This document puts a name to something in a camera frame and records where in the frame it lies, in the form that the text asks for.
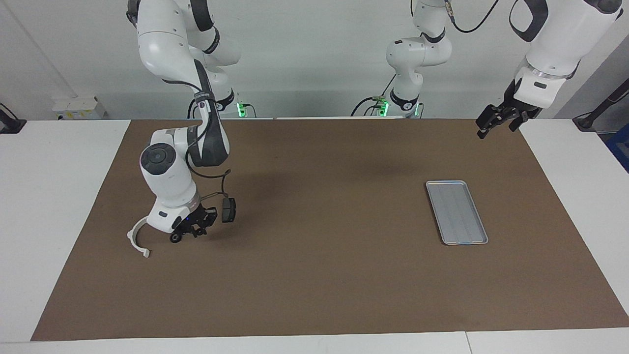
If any silver metal tray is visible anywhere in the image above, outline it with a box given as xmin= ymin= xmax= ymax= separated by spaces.
xmin=426 ymin=180 xmax=489 ymax=246

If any blue crate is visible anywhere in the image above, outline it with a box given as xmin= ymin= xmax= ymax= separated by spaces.
xmin=605 ymin=125 xmax=629 ymax=174

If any brown table mat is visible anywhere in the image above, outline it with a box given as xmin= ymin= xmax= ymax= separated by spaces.
xmin=30 ymin=119 xmax=629 ymax=342

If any white socket box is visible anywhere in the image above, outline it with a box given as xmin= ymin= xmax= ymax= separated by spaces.
xmin=52 ymin=95 xmax=107 ymax=120

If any white semicircular plastic bracket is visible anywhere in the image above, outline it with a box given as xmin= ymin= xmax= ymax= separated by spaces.
xmin=126 ymin=215 xmax=151 ymax=259

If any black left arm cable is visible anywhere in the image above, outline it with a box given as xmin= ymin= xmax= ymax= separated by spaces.
xmin=445 ymin=0 xmax=499 ymax=34

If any black clamp mount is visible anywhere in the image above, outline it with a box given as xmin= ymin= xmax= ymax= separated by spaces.
xmin=0 ymin=102 xmax=27 ymax=135

